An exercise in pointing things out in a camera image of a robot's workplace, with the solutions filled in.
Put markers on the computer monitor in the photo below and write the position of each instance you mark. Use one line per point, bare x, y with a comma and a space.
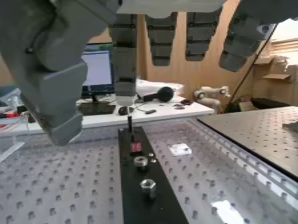
99, 70

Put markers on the thin black pole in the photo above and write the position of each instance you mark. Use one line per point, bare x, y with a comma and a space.
241, 85

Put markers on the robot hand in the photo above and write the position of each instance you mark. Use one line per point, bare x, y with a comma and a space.
44, 60

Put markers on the cardboard box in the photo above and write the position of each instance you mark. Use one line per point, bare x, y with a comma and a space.
277, 70

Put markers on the small white jointed device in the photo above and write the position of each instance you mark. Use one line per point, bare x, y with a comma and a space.
211, 95

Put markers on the round silver nut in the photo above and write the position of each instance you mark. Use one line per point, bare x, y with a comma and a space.
141, 160

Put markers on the black headphones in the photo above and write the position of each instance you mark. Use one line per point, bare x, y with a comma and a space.
161, 94

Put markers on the black keyboard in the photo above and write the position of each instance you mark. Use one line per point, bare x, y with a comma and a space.
96, 108

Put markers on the white plastic bag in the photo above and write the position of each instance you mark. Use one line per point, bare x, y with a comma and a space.
151, 87

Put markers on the small white square plate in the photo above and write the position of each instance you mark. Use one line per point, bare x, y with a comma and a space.
180, 149

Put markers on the white desk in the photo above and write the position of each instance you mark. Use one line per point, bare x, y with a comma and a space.
177, 115

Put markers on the hexagonal silver nut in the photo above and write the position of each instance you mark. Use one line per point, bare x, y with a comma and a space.
148, 188

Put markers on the black plate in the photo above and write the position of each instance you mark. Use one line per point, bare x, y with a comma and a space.
133, 206

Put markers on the clear box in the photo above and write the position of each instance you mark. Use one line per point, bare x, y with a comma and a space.
248, 163

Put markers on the black mouse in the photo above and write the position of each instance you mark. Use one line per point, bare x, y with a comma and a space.
125, 110

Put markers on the thin stick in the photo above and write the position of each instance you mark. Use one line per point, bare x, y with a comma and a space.
131, 125

